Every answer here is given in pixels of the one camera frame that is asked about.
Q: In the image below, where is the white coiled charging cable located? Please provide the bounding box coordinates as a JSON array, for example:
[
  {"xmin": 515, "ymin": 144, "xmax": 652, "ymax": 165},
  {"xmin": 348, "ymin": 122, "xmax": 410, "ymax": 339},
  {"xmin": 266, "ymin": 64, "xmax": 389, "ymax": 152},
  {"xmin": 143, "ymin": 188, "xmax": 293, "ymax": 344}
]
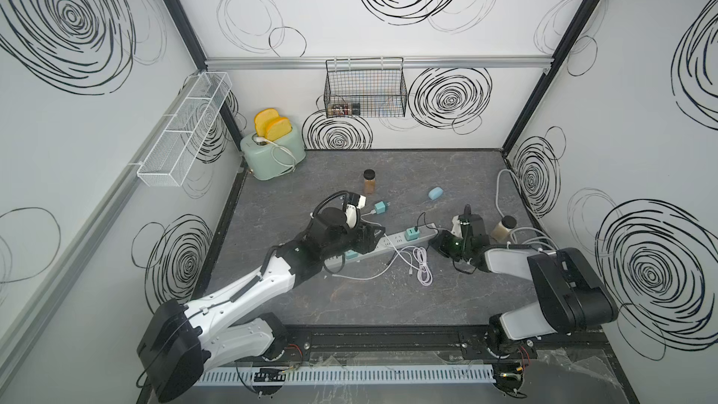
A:
[{"xmin": 332, "ymin": 243, "xmax": 434, "ymax": 287}]

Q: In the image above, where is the mint green toaster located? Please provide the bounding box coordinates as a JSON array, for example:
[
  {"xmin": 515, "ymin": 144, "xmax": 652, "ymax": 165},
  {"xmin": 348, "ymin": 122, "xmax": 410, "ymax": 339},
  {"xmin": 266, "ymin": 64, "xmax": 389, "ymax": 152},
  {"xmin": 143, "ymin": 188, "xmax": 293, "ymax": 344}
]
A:
[{"xmin": 240, "ymin": 127, "xmax": 306, "ymax": 181}]

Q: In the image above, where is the front yellow toast slice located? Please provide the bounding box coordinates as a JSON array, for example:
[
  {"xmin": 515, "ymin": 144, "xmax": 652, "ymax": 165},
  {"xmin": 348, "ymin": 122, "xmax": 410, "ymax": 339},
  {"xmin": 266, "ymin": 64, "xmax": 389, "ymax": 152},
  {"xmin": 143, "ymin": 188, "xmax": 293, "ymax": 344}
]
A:
[{"xmin": 264, "ymin": 117, "xmax": 293, "ymax": 141}]

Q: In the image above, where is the light blue earbud case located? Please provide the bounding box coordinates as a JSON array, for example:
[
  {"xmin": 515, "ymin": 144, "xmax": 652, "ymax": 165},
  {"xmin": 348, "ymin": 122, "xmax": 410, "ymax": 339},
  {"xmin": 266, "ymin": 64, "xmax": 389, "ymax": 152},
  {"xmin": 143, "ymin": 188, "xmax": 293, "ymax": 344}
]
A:
[{"xmin": 427, "ymin": 187, "xmax": 444, "ymax": 201}]

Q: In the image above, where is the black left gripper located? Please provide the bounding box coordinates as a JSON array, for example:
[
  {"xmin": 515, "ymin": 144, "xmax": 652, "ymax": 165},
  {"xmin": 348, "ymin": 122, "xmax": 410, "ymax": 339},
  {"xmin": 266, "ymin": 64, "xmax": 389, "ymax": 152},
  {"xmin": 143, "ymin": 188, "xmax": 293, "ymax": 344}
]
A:
[{"xmin": 320, "ymin": 220, "xmax": 385, "ymax": 263}]

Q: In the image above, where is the white wire wall shelf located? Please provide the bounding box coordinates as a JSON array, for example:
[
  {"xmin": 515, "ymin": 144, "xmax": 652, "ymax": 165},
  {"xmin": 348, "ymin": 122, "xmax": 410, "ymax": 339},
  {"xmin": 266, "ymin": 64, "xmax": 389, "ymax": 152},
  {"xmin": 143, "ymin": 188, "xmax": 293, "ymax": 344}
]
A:
[{"xmin": 136, "ymin": 71, "xmax": 232, "ymax": 187}]

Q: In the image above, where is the clear jar black lid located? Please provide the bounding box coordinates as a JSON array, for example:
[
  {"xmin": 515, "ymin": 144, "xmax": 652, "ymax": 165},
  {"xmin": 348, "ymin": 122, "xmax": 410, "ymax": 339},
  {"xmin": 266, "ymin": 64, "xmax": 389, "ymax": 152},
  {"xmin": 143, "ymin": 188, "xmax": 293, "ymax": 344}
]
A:
[{"xmin": 491, "ymin": 215, "xmax": 517, "ymax": 243}]

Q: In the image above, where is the teal charger with white cable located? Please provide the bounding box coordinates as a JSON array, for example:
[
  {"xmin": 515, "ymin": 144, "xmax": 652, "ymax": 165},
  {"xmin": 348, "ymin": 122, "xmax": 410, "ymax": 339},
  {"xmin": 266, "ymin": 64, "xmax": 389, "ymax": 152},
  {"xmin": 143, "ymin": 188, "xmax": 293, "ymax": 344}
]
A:
[{"xmin": 365, "ymin": 201, "xmax": 388, "ymax": 215}]

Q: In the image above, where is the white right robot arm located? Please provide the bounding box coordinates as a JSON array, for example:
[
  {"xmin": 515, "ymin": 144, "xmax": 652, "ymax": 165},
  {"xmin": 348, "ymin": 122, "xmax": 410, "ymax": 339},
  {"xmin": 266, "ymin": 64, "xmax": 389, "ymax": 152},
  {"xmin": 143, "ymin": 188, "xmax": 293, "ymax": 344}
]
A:
[{"xmin": 429, "ymin": 206, "xmax": 619, "ymax": 358}]

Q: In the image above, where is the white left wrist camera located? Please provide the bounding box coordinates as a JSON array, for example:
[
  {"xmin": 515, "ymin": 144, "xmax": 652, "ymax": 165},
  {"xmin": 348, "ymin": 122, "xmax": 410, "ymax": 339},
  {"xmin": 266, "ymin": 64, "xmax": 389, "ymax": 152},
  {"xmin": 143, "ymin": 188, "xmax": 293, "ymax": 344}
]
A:
[{"xmin": 343, "ymin": 193, "xmax": 366, "ymax": 228}]

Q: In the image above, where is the teal charger with black cable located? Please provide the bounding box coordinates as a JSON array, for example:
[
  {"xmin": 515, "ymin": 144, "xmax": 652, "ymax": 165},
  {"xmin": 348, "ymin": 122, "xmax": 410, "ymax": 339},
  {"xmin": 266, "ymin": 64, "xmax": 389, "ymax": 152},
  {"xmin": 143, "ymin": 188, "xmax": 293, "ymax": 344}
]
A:
[{"xmin": 405, "ymin": 226, "xmax": 421, "ymax": 241}]

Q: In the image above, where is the black charging cable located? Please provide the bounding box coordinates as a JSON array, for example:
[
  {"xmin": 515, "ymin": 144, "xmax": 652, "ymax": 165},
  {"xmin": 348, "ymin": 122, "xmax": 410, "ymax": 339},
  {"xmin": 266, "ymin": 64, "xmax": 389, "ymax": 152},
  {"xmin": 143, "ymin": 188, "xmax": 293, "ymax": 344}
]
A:
[{"xmin": 414, "ymin": 211, "xmax": 458, "ymax": 237}]

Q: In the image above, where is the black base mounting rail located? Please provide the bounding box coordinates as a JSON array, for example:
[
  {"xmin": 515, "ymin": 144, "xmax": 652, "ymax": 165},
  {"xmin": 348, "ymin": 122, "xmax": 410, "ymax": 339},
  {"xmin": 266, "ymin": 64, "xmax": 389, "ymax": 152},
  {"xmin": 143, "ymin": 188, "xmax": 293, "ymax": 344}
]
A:
[{"xmin": 286, "ymin": 325, "xmax": 610, "ymax": 362}]

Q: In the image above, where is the white power strip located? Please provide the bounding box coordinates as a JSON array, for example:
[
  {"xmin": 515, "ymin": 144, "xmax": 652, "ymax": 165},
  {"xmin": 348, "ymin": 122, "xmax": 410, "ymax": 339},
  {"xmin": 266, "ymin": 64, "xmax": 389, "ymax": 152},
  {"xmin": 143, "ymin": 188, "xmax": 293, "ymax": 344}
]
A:
[{"xmin": 325, "ymin": 226, "xmax": 439, "ymax": 272}]

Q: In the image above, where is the black wire wall basket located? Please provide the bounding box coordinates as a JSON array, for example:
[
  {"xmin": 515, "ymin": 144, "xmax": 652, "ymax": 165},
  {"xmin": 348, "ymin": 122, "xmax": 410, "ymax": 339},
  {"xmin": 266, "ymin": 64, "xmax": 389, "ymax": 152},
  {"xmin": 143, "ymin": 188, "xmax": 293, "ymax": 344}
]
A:
[{"xmin": 323, "ymin": 57, "xmax": 409, "ymax": 119}]

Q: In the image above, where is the rear yellow toast slice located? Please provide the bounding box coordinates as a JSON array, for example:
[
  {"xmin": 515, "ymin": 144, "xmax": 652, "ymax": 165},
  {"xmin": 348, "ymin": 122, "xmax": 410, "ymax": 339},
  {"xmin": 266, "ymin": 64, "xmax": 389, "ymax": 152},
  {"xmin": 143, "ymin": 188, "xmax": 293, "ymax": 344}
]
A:
[{"xmin": 254, "ymin": 108, "xmax": 280, "ymax": 138}]

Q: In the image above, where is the yellow toast slice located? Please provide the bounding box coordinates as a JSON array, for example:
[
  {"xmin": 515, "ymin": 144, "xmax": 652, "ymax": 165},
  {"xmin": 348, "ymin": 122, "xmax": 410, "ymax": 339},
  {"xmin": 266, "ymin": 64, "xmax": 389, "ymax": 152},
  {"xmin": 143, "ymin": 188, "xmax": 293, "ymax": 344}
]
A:
[
  {"xmin": 254, "ymin": 108, "xmax": 280, "ymax": 138},
  {"xmin": 264, "ymin": 117, "xmax": 293, "ymax": 141}
]

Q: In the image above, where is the brown spice bottle black lid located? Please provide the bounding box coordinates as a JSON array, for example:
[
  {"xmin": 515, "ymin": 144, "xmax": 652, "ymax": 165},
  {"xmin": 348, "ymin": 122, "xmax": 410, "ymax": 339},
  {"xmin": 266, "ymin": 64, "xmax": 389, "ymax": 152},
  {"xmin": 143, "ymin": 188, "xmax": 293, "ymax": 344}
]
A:
[{"xmin": 363, "ymin": 169, "xmax": 376, "ymax": 196}]

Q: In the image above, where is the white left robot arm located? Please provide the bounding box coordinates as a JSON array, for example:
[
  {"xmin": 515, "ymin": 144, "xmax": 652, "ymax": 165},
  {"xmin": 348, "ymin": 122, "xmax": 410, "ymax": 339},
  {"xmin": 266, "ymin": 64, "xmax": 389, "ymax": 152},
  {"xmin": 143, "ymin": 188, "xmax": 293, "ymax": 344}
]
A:
[{"xmin": 136, "ymin": 205, "xmax": 386, "ymax": 403}]

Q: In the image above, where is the white slotted cable duct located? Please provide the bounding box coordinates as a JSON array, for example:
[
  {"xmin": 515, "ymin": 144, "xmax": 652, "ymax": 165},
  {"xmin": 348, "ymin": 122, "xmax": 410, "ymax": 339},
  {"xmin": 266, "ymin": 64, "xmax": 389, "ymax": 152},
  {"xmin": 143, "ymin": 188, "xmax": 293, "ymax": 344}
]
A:
[{"xmin": 196, "ymin": 365, "xmax": 495, "ymax": 388}]

